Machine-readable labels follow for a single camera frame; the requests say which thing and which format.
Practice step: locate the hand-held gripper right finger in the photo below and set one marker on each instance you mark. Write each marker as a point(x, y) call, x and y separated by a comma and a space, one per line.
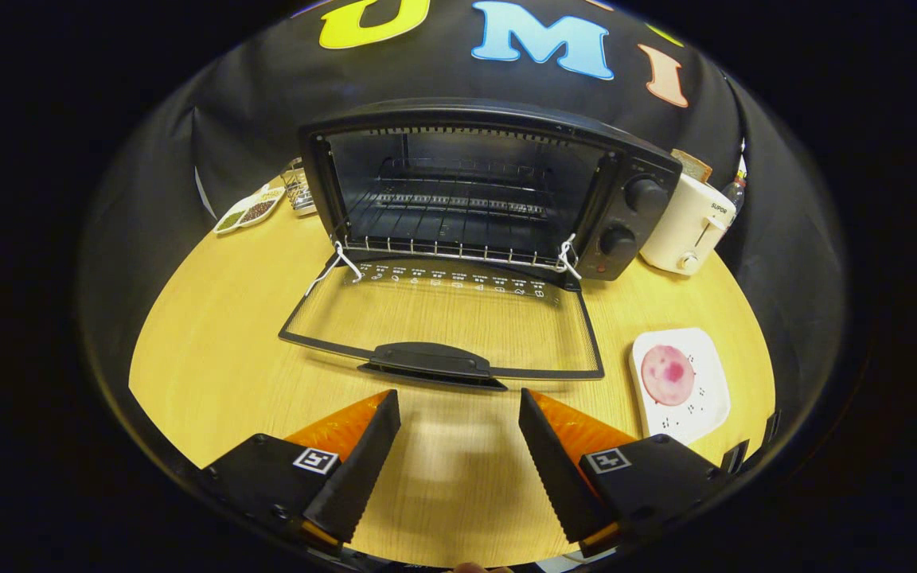
point(558, 477)

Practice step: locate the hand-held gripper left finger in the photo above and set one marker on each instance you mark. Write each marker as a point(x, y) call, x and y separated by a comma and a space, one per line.
point(363, 469)

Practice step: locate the pink round ham slice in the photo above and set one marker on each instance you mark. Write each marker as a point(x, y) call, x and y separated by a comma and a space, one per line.
point(665, 374)

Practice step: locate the white square plate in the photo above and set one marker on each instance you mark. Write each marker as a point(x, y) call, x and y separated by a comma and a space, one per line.
point(697, 418)

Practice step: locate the black toaster oven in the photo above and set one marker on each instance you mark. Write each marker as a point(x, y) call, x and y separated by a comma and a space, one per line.
point(498, 115)

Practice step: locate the white pop-up toaster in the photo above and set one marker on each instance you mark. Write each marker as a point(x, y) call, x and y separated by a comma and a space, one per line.
point(685, 227)

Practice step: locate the black table clamp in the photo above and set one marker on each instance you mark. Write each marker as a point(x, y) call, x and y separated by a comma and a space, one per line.
point(733, 458)
point(772, 428)

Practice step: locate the white divided bean dish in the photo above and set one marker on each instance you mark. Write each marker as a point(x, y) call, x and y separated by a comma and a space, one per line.
point(247, 213)

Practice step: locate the clear red label water bottle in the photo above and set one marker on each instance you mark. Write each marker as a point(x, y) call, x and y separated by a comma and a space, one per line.
point(735, 192)

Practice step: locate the brown bread slice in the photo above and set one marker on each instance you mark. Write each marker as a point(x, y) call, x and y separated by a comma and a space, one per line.
point(689, 165)

